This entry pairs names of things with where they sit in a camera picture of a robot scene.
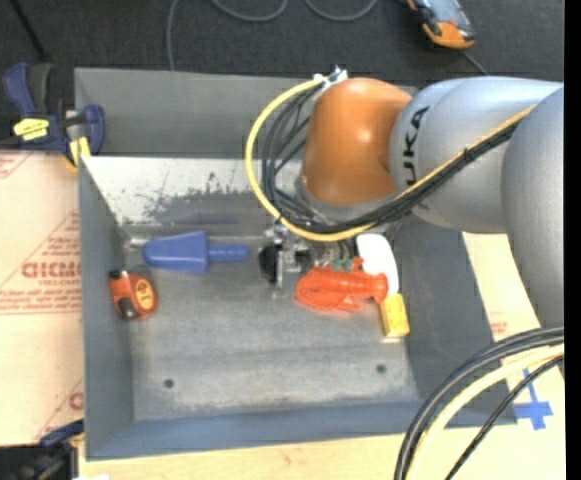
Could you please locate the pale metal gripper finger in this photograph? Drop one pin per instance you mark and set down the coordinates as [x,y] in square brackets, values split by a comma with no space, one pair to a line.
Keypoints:
[280,283]

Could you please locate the orange toy lobster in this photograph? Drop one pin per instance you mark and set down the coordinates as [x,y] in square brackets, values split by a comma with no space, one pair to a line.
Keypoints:
[340,288]

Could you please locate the grey metal bin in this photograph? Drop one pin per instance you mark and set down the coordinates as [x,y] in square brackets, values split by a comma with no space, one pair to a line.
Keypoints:
[250,348]

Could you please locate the white oval object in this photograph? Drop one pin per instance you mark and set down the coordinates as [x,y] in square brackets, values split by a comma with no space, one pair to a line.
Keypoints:
[380,255]

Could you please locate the blue cone-shaped tool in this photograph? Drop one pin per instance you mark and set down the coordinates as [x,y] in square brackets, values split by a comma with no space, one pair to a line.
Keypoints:
[180,253]

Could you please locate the yellow block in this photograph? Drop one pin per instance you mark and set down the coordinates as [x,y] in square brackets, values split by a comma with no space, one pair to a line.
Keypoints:
[395,315]

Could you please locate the orange tape measure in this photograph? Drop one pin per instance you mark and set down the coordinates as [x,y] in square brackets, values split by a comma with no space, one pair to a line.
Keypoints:
[137,295]

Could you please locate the brown cardboard board red print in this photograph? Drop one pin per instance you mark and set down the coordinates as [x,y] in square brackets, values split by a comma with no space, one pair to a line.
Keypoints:
[30,348]

